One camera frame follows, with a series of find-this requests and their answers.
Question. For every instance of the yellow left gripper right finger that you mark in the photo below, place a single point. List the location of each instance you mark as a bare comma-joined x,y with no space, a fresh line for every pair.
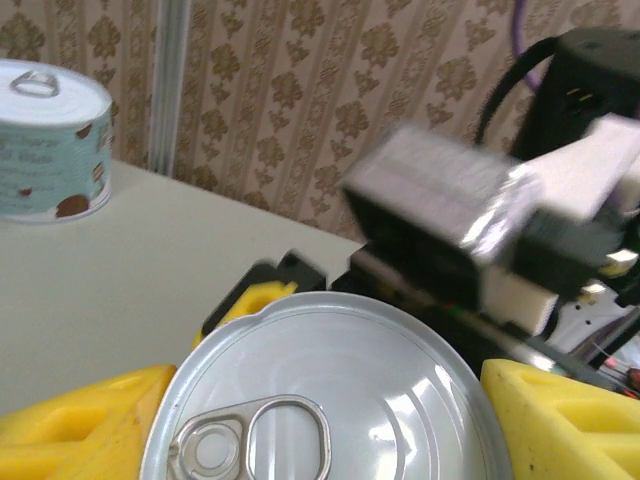
575,435

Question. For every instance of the teal labelled food can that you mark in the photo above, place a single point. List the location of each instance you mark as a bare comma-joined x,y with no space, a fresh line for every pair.
50,150

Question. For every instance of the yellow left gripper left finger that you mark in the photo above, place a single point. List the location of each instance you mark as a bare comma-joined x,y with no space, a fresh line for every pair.
65,440

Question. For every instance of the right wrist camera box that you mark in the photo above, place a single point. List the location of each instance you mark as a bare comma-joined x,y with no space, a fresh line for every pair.
440,185

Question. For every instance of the pink labelled food can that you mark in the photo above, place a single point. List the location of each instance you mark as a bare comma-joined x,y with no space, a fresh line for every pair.
350,380

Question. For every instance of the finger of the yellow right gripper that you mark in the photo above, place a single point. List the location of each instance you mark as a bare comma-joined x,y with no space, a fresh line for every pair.
260,300

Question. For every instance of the aluminium frame post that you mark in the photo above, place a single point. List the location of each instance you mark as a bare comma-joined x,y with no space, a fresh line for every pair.
170,75

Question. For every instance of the grey metal box counter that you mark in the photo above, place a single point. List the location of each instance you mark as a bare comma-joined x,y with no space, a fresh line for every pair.
125,280

